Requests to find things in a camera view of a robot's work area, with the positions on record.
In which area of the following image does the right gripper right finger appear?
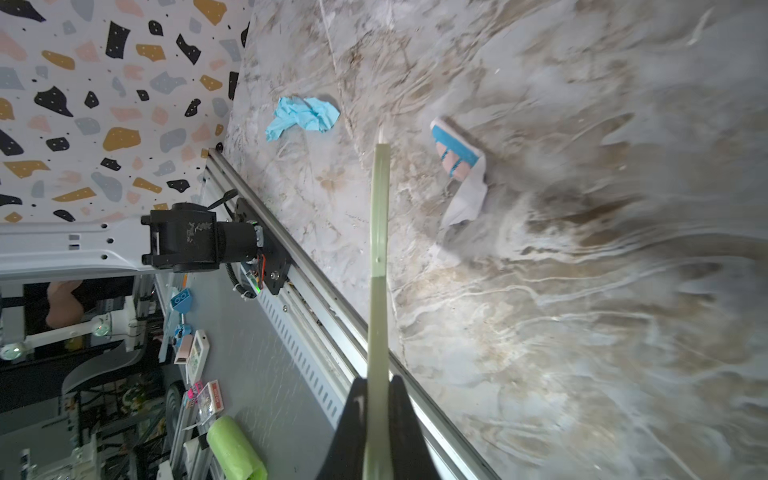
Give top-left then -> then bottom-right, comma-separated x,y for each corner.
388,375 -> 441,480

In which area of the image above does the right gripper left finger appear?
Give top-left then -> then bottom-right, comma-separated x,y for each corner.
316,377 -> 367,480

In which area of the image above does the green hand brush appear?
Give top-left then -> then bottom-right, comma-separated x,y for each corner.
363,143 -> 393,479

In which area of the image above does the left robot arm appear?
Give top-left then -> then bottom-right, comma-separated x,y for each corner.
1,203 -> 265,281

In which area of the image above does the green foam roll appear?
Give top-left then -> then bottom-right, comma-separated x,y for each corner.
207,416 -> 268,480

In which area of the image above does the white remote control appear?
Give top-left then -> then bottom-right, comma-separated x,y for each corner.
186,330 -> 210,385

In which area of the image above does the teal paper scrap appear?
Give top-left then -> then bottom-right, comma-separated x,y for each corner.
265,97 -> 340,142

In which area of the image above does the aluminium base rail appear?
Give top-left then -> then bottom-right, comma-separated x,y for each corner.
206,150 -> 497,479

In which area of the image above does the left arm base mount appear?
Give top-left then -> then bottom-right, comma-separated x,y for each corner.
235,198 -> 292,296

